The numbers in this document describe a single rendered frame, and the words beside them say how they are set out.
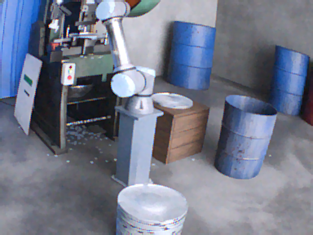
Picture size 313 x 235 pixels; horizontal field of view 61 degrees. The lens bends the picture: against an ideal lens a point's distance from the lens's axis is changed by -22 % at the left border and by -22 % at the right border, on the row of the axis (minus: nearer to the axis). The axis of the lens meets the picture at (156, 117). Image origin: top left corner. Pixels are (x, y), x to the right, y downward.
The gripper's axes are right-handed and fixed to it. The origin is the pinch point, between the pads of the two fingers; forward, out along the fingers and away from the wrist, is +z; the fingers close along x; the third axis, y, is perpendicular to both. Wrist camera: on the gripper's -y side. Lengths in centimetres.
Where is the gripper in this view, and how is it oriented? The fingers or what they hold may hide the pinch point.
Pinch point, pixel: (55, 30)
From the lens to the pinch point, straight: 201.0
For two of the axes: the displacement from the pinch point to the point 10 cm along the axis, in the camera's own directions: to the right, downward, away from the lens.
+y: -7.2, 1.5, -6.8
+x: 6.9, 3.3, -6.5
